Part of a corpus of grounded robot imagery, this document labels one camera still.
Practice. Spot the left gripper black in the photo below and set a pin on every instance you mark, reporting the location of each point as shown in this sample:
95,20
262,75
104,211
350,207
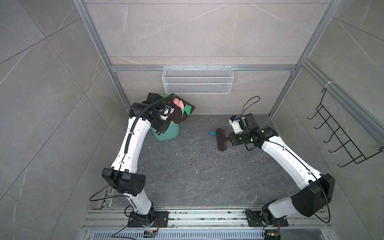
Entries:
164,127

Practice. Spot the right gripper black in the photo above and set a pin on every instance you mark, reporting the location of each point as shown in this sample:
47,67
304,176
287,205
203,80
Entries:
234,142

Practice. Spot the dark brown dustpan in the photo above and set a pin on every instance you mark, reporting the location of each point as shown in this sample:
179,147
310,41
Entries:
176,116

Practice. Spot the dark brown hand brush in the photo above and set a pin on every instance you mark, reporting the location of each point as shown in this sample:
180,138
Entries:
222,139

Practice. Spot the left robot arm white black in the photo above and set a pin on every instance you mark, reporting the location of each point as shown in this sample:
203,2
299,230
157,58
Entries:
123,176

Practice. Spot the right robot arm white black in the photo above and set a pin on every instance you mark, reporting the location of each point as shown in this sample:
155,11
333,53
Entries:
316,189

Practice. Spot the pink paper scrap back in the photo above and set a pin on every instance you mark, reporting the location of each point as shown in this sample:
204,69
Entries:
179,103

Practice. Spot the green trash bin with liner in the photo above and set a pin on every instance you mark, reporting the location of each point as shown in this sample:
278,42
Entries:
166,132

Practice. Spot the small green paper scrap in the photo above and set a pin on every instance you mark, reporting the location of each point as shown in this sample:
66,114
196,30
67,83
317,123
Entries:
187,111

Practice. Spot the white wire mesh basket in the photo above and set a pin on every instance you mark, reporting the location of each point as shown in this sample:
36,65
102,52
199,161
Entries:
197,80

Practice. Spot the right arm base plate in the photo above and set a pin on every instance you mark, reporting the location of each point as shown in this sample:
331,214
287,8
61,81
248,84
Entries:
258,219

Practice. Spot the black wire hook rack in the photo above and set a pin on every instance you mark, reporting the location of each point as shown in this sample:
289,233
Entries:
339,134

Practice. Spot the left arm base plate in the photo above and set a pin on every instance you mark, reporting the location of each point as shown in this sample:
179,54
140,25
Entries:
153,219

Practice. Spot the aluminium mounting rail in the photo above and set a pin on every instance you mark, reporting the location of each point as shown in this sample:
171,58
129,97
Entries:
201,223

